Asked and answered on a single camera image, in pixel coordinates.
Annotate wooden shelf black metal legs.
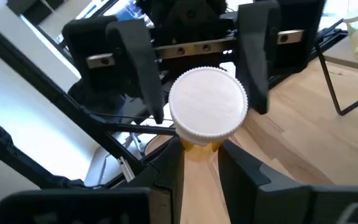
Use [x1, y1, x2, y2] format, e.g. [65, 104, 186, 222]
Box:
[314, 24, 358, 116]

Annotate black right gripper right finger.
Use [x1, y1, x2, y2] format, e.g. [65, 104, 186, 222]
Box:
[218, 139, 358, 224]

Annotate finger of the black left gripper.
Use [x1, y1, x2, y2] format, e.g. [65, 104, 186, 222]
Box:
[236, 1, 282, 115]
[106, 20, 165, 124]

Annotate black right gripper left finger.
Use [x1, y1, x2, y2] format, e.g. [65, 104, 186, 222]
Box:
[116, 137, 186, 224]

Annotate silver aluminium bracket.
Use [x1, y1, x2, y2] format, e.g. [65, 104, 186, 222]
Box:
[116, 156, 135, 184]

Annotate small orange pill bottle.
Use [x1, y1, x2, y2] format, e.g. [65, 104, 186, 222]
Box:
[168, 66, 249, 162]

